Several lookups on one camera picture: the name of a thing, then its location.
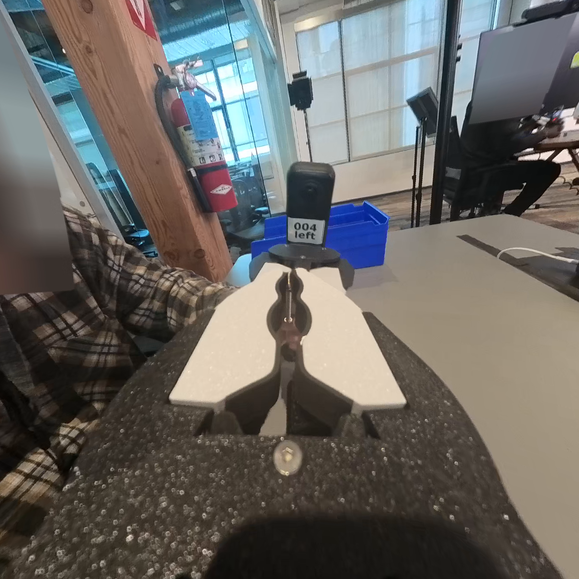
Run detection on red fire extinguisher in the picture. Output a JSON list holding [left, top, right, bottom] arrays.
[[154, 56, 239, 213]]

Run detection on blue paper tag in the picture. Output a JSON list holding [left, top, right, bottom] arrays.
[[183, 90, 219, 142]]

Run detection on person's left hand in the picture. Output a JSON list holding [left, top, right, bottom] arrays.
[[280, 328, 304, 358]]

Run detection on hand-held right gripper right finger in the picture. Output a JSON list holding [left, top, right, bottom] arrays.
[[293, 270, 408, 413]]

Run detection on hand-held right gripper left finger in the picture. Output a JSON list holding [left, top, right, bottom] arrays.
[[169, 267, 288, 406]]

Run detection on black office chair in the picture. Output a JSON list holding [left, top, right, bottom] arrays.
[[224, 206, 268, 250], [442, 115, 509, 220]]

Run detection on white cable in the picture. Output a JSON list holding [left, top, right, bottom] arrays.
[[496, 247, 579, 264]]

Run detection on person's plaid shirt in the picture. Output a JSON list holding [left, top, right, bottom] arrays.
[[0, 289, 152, 543]]

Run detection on red white sign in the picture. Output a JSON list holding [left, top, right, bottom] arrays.
[[125, 0, 159, 41]]

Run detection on black webcam bar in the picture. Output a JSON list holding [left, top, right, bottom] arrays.
[[522, 0, 579, 22]]

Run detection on dark computer monitor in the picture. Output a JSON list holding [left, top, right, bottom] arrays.
[[540, 14, 579, 114]]

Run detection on wooden pillar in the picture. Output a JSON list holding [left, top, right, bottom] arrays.
[[42, 0, 234, 282]]

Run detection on wooden desk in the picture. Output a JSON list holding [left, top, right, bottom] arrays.
[[516, 138, 579, 177]]

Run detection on black panel on tripod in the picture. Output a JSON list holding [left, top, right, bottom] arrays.
[[406, 87, 439, 228]]

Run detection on black light panel on stand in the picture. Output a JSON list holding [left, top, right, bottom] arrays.
[[287, 71, 315, 152]]

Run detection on black metal post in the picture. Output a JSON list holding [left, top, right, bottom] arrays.
[[429, 0, 463, 225]]

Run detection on dark flat device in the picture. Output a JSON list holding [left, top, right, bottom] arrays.
[[554, 245, 579, 279]]

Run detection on blue plastic bin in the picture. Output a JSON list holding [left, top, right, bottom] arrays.
[[251, 201, 391, 271]]

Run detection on person's left forearm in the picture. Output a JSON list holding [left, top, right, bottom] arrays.
[[61, 204, 239, 349]]

